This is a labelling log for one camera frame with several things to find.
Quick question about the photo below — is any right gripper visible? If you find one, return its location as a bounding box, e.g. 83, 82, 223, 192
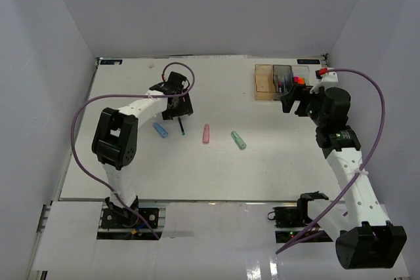
281, 83, 327, 127

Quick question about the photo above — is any blue pen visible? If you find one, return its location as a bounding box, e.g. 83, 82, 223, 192
285, 77, 293, 91

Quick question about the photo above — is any green pen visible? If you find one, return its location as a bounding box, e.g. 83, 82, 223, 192
177, 117, 185, 136

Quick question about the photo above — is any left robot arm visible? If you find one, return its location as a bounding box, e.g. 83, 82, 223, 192
92, 71, 193, 227

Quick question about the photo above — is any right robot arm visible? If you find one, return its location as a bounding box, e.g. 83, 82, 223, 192
281, 84, 407, 270

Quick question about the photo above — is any grey transparent container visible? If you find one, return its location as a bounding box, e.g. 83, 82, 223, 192
273, 65, 293, 101

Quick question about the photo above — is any right blue table label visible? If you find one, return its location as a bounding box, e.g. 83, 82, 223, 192
297, 58, 320, 65

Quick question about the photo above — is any blue table label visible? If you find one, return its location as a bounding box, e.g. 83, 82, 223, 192
297, 58, 320, 65
100, 59, 123, 66

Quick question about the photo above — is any pink correction tape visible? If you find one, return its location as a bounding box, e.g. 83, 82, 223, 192
202, 124, 210, 144

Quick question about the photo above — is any left blue table label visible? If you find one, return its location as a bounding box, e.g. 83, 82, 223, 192
100, 59, 123, 66

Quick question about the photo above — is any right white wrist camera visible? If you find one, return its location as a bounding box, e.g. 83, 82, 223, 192
310, 68, 338, 94

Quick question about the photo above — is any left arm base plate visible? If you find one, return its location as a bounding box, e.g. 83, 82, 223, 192
96, 207, 165, 241

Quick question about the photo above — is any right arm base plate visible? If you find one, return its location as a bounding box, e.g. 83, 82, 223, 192
267, 206, 332, 244

